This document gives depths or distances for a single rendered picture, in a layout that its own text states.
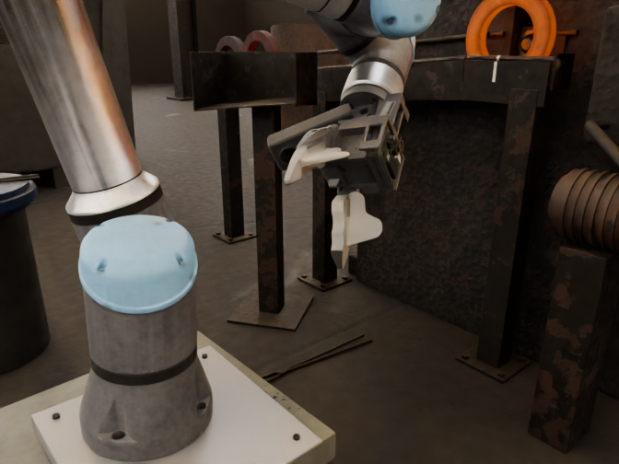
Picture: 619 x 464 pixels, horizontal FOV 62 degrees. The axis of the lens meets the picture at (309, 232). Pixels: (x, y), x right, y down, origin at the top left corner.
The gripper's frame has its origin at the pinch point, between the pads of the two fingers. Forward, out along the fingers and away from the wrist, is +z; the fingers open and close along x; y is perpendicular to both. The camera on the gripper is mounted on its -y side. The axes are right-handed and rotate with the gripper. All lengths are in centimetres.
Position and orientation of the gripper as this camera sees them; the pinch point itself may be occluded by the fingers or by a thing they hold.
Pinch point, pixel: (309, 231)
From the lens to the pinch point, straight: 56.0
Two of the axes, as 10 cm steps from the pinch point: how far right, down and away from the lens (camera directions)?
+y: 8.8, -0.2, -4.8
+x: 3.9, 6.1, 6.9
